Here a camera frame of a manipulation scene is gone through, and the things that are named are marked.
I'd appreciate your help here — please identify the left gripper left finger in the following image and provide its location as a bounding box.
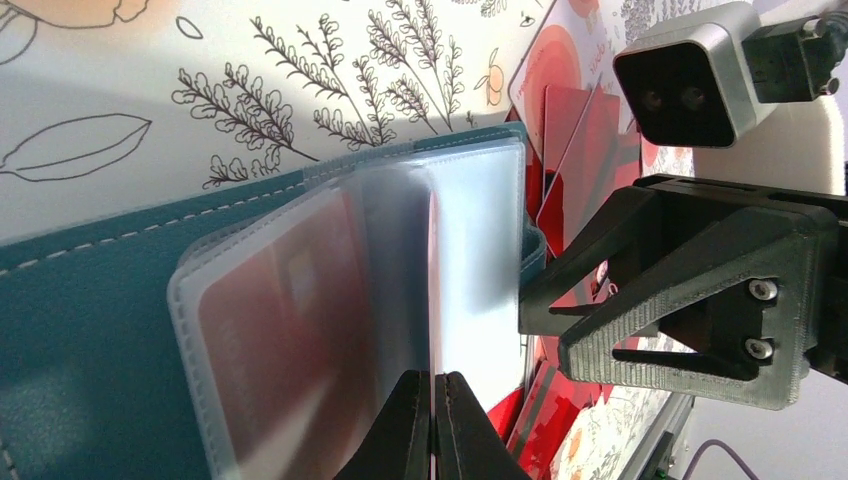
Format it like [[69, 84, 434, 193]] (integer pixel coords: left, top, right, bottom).
[[335, 370, 431, 480]]

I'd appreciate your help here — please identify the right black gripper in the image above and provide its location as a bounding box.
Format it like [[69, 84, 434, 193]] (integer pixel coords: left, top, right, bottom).
[[558, 175, 847, 410]]

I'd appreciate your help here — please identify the floral table mat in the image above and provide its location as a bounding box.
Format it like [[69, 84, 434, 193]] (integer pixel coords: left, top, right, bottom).
[[0, 0, 697, 480]]

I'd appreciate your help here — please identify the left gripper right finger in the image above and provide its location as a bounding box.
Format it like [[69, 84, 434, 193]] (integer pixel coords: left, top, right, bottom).
[[433, 372, 528, 480]]

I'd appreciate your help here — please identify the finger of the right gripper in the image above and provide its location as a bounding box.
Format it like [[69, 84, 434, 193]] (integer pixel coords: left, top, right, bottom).
[[518, 186, 670, 335]]

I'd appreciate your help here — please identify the teal card holder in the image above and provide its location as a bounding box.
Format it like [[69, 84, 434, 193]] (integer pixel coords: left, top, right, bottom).
[[1, 121, 527, 479]]

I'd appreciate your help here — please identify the pile of red cards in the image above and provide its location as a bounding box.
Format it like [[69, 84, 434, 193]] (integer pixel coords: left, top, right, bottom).
[[488, 86, 669, 479]]

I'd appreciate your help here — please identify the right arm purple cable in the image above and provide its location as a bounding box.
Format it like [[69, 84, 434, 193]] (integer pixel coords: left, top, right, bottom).
[[682, 438, 760, 480]]

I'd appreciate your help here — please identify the white red-circle card left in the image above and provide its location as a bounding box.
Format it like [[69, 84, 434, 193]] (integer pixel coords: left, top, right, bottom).
[[508, 0, 626, 154]]

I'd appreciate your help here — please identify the red card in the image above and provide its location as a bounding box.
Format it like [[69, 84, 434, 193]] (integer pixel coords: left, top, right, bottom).
[[178, 188, 376, 479]]

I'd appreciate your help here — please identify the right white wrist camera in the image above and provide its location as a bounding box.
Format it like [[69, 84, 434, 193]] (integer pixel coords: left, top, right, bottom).
[[612, 1, 846, 197]]

